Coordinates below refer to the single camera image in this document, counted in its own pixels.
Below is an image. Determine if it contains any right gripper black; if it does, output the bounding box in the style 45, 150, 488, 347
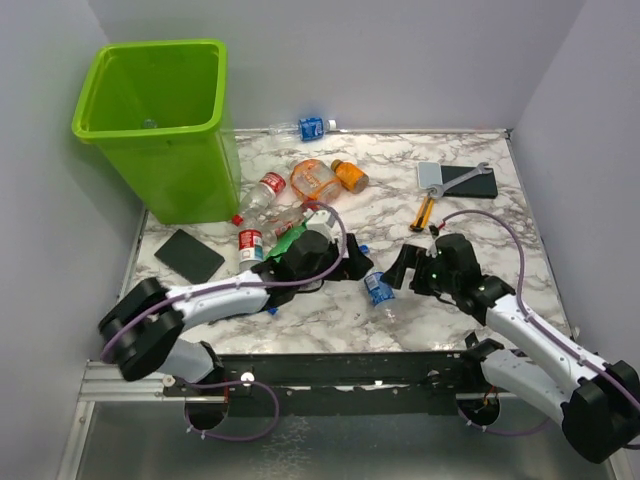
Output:
380, 243, 458, 297

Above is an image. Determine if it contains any blue label bottle front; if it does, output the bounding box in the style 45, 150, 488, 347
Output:
360, 245, 398, 325

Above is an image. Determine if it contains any blue label bottle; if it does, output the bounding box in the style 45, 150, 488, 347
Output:
360, 245, 398, 325
268, 117, 337, 143

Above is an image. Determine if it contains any green plastic bottle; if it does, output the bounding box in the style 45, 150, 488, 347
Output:
265, 224, 307, 259

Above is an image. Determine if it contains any orange juice bottle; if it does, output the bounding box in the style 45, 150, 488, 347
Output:
331, 159, 369, 194

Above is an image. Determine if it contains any crushed orange label bottle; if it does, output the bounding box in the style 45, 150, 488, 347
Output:
289, 159, 343, 204

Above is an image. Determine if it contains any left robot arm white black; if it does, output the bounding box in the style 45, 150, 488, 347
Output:
98, 230, 373, 395

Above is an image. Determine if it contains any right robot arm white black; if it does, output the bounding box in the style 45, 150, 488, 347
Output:
382, 234, 639, 463

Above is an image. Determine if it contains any green plastic bin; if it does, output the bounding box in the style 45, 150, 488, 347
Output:
71, 39, 241, 224

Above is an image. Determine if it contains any yellow black utility knife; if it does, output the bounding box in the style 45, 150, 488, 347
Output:
409, 195, 435, 232

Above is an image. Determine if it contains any silver wrench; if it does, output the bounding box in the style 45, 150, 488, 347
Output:
427, 162, 493, 199

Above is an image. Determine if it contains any grey rectangular plate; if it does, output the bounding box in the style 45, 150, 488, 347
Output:
417, 161, 443, 190

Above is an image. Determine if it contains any small red label bottle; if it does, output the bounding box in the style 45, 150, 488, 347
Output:
262, 204, 310, 242

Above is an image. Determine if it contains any red white label bottle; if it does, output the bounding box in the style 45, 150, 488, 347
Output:
238, 228, 264, 272

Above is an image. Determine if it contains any black foam block right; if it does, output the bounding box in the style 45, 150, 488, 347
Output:
441, 166, 498, 199

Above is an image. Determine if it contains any black foam block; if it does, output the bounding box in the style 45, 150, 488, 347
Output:
441, 166, 498, 199
154, 229, 225, 284

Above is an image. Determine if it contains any red label clear bottle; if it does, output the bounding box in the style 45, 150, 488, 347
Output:
231, 171, 287, 226

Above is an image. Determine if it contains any black foam block left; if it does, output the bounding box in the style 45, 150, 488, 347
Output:
154, 229, 225, 284

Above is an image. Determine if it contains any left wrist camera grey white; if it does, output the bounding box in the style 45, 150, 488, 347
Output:
305, 210, 336, 240

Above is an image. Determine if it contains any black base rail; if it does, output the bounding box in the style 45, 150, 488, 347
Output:
163, 351, 489, 417

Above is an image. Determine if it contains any blue label bottle by wall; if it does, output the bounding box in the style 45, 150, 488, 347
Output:
268, 117, 337, 143

